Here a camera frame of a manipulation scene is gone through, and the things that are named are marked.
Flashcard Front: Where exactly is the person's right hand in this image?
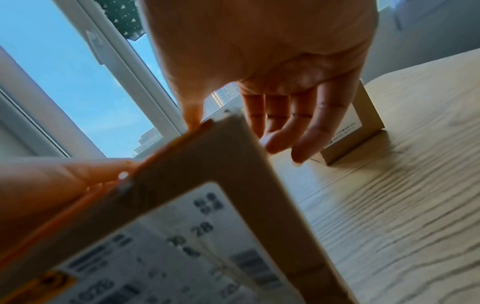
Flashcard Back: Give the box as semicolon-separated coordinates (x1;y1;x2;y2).
138;0;380;165

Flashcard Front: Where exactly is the person's left hand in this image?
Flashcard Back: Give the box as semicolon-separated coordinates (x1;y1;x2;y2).
0;157;137;253

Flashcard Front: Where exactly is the large labelled cardboard box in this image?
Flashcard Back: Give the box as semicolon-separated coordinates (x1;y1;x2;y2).
0;114;362;304

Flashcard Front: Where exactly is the high-rise building outside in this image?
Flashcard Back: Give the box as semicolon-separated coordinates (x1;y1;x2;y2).
202;82;242;122

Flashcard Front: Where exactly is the small cardboard box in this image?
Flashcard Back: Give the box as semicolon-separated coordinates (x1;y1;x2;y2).
318;78;386;166

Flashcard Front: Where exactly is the green patterned curtain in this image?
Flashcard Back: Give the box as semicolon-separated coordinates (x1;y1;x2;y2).
93;0;148;42

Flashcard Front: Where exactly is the white window frame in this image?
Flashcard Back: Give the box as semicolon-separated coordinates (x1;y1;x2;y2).
0;0;245;158

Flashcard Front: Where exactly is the white window handle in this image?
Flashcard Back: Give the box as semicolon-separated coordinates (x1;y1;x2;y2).
85;29;107;66

